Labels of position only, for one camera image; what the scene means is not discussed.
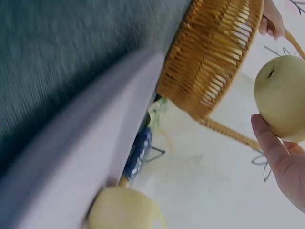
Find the person's left hand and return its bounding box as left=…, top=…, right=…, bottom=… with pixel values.
left=258, top=0, right=287, bottom=41

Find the person's right hand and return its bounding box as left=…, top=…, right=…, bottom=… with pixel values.
left=251, top=113, right=305, bottom=208

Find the yellow-green apple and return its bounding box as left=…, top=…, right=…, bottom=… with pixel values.
left=253, top=55, right=305, bottom=143
left=87, top=187, right=168, bottom=229

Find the woven wicker basket with handle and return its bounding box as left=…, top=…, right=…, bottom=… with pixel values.
left=156, top=0, right=305, bottom=151

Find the pale green crumpled object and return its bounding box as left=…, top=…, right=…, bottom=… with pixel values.
left=147, top=97, right=169, bottom=127

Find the blue printed packet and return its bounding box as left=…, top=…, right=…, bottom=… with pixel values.
left=123, top=127, right=153, bottom=185

